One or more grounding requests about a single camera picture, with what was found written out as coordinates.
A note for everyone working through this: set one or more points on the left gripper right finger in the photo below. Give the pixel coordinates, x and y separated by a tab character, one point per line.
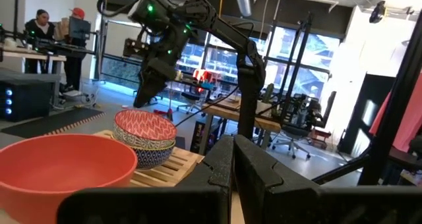
296	204

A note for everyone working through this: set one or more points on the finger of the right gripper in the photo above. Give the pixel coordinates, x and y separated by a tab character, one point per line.
158	85
143	92

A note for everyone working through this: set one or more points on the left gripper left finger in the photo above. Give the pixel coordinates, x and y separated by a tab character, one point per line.
184	204

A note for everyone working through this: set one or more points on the red patterned bowl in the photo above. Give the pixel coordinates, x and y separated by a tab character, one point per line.
145	123

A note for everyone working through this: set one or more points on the yellow-lined grey floral bowl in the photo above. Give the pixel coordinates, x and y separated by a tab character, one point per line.
138	141

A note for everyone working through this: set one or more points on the blue patterned bowl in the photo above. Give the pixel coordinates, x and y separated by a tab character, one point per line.
151	158

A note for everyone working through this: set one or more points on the plain orange-red bowl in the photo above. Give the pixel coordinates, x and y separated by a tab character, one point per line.
59	164

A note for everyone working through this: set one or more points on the monitor on arm stand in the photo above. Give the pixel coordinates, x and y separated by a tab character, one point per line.
79	28

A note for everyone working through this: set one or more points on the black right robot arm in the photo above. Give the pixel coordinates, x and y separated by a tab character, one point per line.
227	29

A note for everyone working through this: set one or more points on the slatted wooden shelf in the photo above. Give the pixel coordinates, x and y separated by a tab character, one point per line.
165	174

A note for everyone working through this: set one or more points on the black office chair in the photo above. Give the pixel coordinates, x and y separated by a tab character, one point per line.
296	131

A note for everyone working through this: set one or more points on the person with red cap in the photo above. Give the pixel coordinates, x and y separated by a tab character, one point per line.
74	66

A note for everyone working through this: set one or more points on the wooden work table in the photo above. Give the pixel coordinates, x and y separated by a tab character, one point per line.
227	113

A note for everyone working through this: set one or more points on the black floor mat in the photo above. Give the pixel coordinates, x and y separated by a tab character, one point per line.
49	122

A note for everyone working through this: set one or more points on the black computer tower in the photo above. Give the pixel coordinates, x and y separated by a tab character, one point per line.
29	99

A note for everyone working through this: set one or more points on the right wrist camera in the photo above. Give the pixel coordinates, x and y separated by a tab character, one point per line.
133	47

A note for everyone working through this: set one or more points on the black aluminium table frame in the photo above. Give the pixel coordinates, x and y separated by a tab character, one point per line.
395	112

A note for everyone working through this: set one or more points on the black ceiling camera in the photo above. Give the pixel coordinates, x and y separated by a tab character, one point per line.
377	11

